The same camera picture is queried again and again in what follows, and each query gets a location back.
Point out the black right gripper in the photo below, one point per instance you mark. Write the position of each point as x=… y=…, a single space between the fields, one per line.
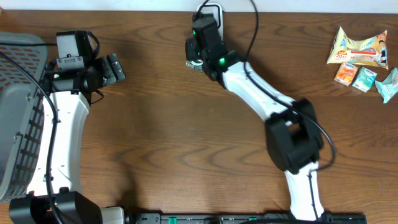
x=188 y=45

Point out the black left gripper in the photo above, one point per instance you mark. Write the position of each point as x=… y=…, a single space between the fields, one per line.
x=110 y=76

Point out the dark green square packet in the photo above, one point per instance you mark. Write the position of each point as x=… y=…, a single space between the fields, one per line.
x=195 y=64

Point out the orange white tissue pack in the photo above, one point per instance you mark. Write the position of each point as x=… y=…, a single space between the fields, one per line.
x=346 y=74

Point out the teal tissue pack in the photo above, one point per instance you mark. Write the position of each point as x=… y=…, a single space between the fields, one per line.
x=364 y=80

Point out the cream snack bag blue trim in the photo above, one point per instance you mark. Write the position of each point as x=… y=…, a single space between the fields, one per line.
x=368 y=52

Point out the light teal crinkled packet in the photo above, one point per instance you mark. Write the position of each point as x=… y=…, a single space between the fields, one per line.
x=388 y=87

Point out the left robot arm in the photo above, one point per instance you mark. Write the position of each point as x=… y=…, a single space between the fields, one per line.
x=44 y=106

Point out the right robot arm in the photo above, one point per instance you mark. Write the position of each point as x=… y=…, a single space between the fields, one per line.
x=293 y=141

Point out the white barcode scanner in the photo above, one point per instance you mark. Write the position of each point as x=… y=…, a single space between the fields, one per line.
x=214 y=9

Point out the grey plastic mesh basket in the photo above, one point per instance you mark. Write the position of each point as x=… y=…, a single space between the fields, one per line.
x=22 y=114

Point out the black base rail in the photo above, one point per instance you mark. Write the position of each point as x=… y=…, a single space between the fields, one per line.
x=283 y=218

